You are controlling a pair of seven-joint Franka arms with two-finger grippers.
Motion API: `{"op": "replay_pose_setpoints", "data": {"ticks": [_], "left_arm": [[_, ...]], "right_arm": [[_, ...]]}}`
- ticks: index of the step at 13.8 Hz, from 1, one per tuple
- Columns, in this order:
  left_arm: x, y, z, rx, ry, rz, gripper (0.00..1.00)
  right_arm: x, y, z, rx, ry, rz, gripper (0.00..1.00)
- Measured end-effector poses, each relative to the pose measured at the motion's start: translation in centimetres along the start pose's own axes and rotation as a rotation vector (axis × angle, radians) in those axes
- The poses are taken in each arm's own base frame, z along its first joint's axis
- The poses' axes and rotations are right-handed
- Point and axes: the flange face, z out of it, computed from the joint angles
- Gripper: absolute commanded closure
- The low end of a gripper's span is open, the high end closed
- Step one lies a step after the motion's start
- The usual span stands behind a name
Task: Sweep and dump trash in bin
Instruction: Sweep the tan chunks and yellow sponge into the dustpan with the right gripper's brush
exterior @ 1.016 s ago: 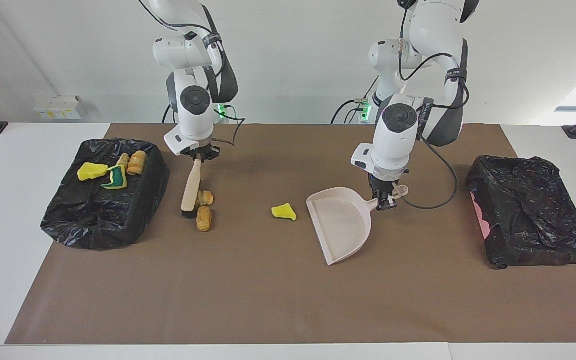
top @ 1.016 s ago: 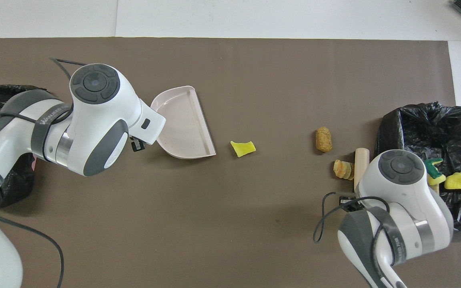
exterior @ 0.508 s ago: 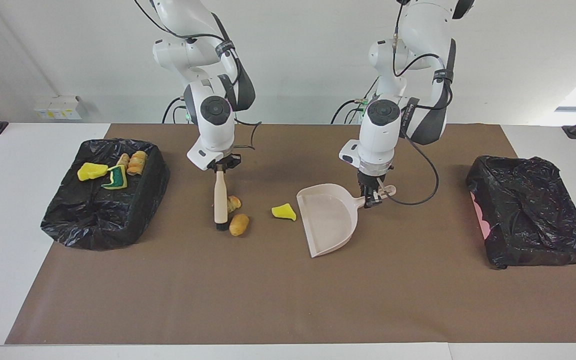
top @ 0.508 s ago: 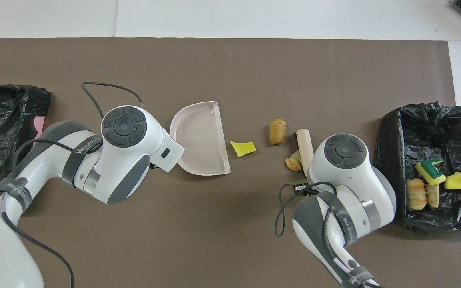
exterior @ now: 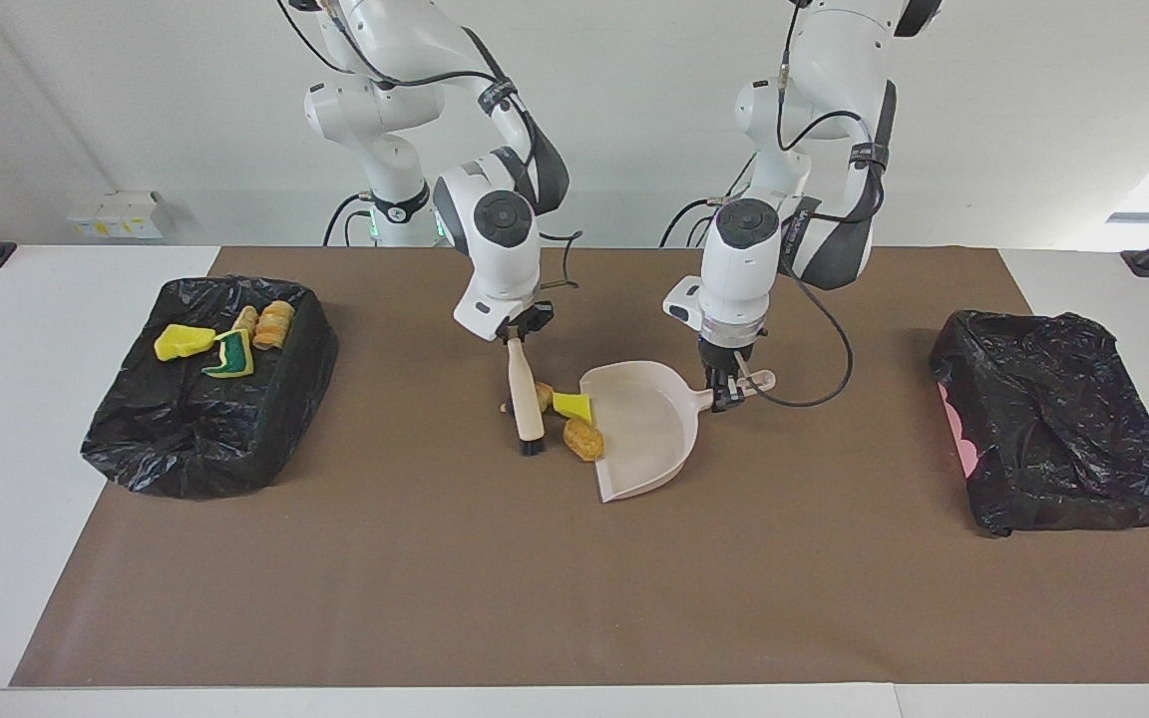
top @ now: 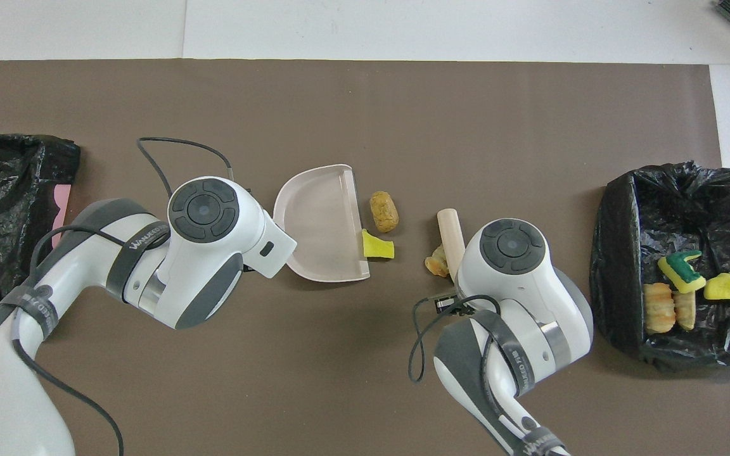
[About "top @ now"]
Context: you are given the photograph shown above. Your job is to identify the pale striped bread piece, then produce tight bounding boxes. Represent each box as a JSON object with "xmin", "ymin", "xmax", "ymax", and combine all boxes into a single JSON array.
[
  {"xmin": 644, "ymin": 283, "xmax": 676, "ymax": 334},
  {"xmin": 672, "ymin": 290, "xmax": 696, "ymax": 331}
]

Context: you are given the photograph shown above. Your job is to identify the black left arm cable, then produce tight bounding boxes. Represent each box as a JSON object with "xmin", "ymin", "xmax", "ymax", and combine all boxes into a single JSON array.
[{"xmin": 0, "ymin": 137, "xmax": 252, "ymax": 456}]

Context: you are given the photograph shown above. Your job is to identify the brown bread roll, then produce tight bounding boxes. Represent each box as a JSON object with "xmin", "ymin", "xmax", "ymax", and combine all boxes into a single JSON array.
[{"xmin": 369, "ymin": 191, "xmax": 399, "ymax": 233}]

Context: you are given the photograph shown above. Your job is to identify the orange croissant piece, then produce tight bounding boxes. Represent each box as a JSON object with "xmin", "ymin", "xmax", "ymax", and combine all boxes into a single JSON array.
[{"xmin": 425, "ymin": 244, "xmax": 451, "ymax": 278}]

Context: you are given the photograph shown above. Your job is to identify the black bag lined bin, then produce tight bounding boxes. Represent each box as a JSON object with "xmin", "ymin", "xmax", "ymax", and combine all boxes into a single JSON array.
[{"xmin": 589, "ymin": 160, "xmax": 730, "ymax": 378}]

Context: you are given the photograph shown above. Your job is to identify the pink bin with black bag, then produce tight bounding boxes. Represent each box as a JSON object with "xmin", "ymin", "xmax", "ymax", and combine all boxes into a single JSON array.
[{"xmin": 0, "ymin": 132, "xmax": 80, "ymax": 330}]

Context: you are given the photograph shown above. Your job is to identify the beige plastic dustpan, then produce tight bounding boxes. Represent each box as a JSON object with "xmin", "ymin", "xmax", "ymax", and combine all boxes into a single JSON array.
[{"xmin": 273, "ymin": 164, "xmax": 371, "ymax": 282}]

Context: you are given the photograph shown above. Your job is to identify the brown table mat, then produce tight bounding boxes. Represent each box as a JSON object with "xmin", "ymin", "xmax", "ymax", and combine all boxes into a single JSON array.
[{"xmin": 0, "ymin": 60, "xmax": 730, "ymax": 456}]

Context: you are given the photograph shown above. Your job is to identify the beige hand brush black bristles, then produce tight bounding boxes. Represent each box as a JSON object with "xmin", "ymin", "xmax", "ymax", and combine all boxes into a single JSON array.
[{"xmin": 437, "ymin": 208, "xmax": 467, "ymax": 282}]

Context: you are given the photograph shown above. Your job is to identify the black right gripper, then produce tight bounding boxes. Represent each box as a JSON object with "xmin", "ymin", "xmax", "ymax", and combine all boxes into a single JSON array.
[{"xmin": 435, "ymin": 293, "xmax": 467, "ymax": 314}]

